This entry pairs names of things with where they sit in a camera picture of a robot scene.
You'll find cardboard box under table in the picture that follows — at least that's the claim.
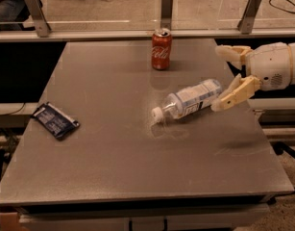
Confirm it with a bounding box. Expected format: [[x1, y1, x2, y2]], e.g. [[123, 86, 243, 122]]
[[0, 207, 30, 231]]

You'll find metal rail behind table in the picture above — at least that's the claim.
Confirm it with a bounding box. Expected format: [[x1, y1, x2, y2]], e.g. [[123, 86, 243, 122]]
[[0, 28, 295, 42]]

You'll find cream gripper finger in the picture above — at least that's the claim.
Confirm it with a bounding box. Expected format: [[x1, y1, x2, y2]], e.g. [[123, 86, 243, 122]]
[[215, 45, 252, 70], [210, 74, 261, 112]]

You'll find left metal bracket post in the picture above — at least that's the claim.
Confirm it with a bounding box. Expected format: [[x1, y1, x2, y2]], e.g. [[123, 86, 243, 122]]
[[24, 0, 51, 38]]

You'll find metal bracket post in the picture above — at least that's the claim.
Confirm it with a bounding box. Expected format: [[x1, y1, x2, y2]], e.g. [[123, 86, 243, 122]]
[[160, 0, 173, 29], [237, 0, 262, 35], [24, 0, 51, 38]]

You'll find clear plastic water bottle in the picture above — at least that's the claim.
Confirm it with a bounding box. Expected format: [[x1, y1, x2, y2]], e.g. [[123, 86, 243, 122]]
[[152, 79, 222, 123]]

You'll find dark blue snack bag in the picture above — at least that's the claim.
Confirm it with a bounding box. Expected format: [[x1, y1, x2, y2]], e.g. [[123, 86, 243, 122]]
[[32, 102, 80, 141]]

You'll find orange cola can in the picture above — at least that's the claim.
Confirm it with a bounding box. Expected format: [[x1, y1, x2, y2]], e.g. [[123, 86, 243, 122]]
[[151, 28, 172, 70]]

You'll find seated person in jeans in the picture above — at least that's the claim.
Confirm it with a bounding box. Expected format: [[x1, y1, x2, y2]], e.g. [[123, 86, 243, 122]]
[[0, 0, 31, 32]]

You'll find right metal bracket post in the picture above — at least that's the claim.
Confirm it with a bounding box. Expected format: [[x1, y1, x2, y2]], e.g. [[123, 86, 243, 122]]
[[237, 0, 262, 35]]

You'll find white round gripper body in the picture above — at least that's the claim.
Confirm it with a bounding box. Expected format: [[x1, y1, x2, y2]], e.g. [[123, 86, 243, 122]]
[[245, 42, 293, 91]]

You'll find middle metal bracket post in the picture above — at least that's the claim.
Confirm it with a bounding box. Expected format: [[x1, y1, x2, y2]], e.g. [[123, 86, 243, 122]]
[[160, 0, 173, 29]]

